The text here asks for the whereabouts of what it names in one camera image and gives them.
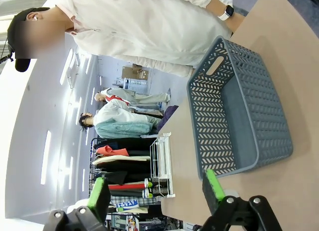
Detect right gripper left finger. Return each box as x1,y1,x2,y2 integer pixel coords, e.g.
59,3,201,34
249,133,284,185
44,175,112,231

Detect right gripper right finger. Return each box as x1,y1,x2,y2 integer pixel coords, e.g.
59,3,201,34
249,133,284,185
199,169,284,231

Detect person's left forearm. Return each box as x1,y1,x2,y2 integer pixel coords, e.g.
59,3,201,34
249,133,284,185
206,0,226,15

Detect person's left hand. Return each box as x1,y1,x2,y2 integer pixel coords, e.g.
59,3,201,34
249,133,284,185
226,12,247,34

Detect blue sweat sign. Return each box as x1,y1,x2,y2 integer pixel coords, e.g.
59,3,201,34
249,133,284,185
116,200,139,210

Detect clothes rack with dark garments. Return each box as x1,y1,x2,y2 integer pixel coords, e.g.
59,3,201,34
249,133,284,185
89,137,160,200

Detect teal fleece blanket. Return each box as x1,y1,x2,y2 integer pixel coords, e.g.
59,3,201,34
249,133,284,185
96,121,154,139

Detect blue-grey plastic lattice basket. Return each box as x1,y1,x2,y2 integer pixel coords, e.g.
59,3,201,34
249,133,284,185
186,35,294,181

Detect black-haired mannequin in white jacket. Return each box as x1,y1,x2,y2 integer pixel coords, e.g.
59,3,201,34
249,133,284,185
79,99,162,132

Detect dark purple cloth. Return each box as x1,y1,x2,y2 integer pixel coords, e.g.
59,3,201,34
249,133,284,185
156,105,179,132

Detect bald mannequin in grey clothes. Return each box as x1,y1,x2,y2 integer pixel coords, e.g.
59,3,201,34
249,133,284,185
94,88,171,105

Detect white slatted crib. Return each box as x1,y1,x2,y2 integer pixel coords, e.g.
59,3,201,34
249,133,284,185
123,78,148,95

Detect stacked cardboard boxes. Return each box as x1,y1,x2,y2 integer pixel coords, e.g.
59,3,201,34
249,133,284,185
121,64,150,80

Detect person in white jacket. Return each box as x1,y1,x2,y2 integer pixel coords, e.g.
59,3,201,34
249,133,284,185
7,0,235,78

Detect white smartwatch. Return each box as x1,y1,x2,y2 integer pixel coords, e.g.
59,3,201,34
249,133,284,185
218,4,235,21

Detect black cap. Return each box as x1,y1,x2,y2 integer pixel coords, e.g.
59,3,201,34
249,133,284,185
6,7,52,73

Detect white wire can dispenser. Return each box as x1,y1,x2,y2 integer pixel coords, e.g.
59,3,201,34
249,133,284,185
149,132,176,198

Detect black camera tripod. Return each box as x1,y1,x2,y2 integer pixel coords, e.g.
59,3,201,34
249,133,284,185
0,39,13,65

